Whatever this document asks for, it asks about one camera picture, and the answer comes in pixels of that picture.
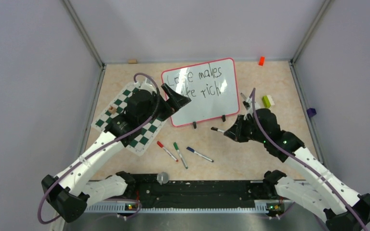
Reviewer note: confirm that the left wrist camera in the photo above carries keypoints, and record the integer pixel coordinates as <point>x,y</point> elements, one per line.
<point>147,85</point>

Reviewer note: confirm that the orange toy block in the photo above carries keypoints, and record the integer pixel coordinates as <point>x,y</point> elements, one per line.
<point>261,61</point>

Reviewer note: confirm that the pink framed whiteboard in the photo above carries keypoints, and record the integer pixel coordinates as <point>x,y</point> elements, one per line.
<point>212,87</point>

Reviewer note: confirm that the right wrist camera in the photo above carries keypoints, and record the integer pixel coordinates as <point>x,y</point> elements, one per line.
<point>249,105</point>

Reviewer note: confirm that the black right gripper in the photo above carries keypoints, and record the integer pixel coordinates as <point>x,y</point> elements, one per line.
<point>235,132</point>

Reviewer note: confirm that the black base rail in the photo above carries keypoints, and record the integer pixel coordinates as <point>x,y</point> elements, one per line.
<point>196,194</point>

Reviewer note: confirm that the clear round knob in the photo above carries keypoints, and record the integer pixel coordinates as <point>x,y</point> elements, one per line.
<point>162,178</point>

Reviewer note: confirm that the black whiteboard marker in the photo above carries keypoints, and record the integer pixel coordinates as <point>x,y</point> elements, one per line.
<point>217,129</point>

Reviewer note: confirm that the green white chessboard mat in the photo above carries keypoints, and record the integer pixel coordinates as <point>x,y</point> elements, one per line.
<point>148,133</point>

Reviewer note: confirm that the green whiteboard marker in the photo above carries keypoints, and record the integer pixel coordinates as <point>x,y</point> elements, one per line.
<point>180,155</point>

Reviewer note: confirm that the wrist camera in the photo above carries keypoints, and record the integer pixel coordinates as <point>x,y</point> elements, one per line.
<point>249,105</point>
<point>147,85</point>

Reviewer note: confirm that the blue whiteboard marker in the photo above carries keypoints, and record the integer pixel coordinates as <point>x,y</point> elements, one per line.
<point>199,154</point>

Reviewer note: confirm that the red whiteboard marker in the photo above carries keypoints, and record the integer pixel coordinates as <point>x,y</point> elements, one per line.
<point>167,151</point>

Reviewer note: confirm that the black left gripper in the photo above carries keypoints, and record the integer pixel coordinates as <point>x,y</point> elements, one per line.
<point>177,100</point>

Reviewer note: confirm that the purple toy block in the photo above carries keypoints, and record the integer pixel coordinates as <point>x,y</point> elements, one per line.
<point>311,112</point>

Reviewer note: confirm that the wooden letter tile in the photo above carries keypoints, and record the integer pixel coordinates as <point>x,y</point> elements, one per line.
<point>112,110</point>

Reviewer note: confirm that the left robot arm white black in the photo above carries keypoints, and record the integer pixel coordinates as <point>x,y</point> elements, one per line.
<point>71,191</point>

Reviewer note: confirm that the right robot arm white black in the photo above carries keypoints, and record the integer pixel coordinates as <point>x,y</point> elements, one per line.
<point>323,194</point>

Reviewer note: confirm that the wine cork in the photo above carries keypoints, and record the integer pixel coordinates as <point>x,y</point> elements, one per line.
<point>132,61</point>

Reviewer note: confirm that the green white toy brick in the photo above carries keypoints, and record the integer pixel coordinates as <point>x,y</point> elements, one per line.
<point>268,101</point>

